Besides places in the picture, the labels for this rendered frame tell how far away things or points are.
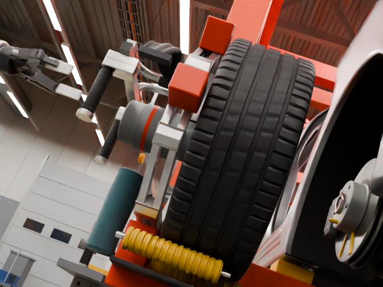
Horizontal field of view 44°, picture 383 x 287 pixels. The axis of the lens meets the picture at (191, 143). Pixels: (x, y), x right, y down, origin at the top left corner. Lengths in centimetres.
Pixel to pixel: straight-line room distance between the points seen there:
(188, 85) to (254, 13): 125
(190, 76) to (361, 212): 64
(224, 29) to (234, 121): 34
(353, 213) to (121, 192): 66
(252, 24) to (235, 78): 112
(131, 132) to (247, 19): 106
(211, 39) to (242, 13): 95
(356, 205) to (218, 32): 61
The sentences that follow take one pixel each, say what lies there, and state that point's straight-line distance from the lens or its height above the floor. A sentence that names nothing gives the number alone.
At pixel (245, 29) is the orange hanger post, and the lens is 222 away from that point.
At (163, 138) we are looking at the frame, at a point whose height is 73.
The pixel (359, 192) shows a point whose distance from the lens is 144.
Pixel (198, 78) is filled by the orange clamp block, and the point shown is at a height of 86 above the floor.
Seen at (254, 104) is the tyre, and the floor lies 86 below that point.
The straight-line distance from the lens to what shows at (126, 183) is 144.
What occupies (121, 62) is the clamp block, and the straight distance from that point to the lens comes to 130.
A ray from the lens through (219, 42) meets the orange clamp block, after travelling 133.
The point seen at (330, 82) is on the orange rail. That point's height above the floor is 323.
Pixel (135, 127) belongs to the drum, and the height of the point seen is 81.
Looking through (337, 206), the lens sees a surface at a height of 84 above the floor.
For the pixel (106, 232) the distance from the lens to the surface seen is 141.
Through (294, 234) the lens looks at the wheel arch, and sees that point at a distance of 185.
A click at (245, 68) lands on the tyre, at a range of 116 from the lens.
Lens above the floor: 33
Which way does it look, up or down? 22 degrees up
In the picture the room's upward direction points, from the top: 22 degrees clockwise
